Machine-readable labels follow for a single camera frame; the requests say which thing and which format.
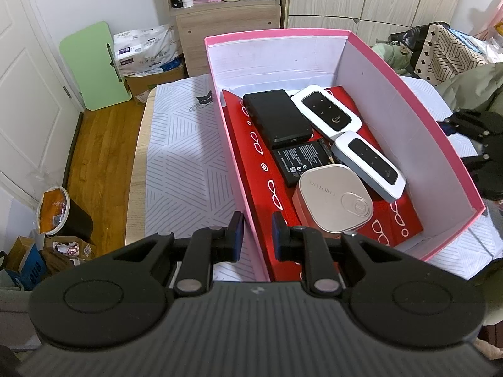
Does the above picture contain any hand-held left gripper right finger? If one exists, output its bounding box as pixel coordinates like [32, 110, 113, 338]
[272, 211, 405, 298]

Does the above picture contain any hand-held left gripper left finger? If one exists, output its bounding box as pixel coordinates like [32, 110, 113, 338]
[112, 211, 245, 298]

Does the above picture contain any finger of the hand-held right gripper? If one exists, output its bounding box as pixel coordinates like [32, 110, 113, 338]
[444, 111, 496, 143]
[461, 153, 492, 166]

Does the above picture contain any beige rounded case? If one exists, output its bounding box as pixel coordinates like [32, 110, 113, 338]
[292, 164, 374, 236]

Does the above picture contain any black battery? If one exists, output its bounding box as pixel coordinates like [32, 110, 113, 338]
[272, 138, 334, 189]

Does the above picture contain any white portable router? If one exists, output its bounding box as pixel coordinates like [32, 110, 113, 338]
[331, 130, 407, 204]
[290, 85, 363, 142]

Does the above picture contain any pink cardboard box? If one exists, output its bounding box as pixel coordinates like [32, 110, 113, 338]
[203, 28, 487, 283]

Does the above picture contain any red box with white print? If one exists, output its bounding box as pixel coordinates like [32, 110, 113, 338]
[221, 84, 424, 282]

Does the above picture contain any black beige patterned bag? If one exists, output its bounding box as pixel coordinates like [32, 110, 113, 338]
[387, 23, 490, 83]

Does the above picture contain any grey striped bed sheet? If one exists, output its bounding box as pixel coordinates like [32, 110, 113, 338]
[134, 74, 503, 283]

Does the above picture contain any black rectangular device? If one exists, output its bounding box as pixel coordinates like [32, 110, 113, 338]
[243, 90, 314, 150]

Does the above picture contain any black trash bin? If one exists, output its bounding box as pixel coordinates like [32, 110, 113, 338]
[36, 186, 94, 246]

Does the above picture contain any brown paper bag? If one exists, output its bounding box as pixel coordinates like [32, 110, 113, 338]
[41, 236, 97, 273]

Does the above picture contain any brown cardboard box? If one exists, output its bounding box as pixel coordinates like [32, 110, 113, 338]
[125, 65, 187, 105]

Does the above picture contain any wooden shelf cabinet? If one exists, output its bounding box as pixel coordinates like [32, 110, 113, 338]
[157, 0, 281, 77]

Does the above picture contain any blue printed cardboard box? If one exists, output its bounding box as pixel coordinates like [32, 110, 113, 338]
[0, 236, 48, 291]

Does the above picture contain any white tissue package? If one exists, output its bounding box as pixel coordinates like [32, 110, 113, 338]
[113, 25, 185, 77]

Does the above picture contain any green folding table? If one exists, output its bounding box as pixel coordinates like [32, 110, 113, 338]
[59, 21, 132, 111]

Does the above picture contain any white door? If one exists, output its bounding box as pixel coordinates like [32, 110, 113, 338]
[0, 0, 85, 189]

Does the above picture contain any wooden bed frame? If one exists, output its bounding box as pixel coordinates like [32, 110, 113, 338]
[125, 86, 158, 246]

